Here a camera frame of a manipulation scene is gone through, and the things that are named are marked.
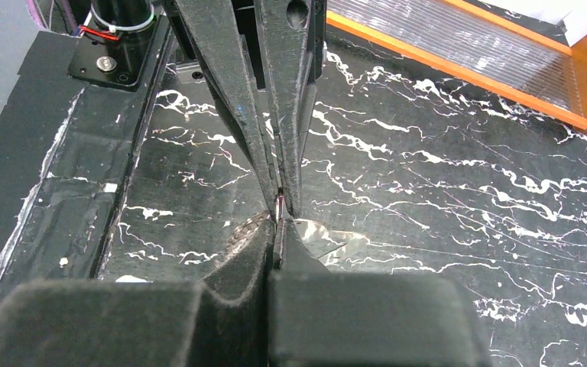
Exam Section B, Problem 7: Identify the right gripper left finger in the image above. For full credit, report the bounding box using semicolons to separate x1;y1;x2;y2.
0;220;275;366

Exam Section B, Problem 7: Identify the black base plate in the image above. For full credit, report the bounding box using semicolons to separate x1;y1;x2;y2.
0;17;171;301

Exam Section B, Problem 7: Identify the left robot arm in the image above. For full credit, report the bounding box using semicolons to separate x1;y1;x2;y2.
69;1;326;218

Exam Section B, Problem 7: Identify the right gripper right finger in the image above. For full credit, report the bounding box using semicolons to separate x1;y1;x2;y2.
268;219;491;366

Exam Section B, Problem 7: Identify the white keyring holder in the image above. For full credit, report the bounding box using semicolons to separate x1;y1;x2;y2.
214;210;371;268

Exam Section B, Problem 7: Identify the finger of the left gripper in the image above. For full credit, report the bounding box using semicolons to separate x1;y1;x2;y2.
176;1;278;219
255;1;314;218

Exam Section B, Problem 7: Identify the orange wooden rack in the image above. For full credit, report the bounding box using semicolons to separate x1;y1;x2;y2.
326;0;587;132

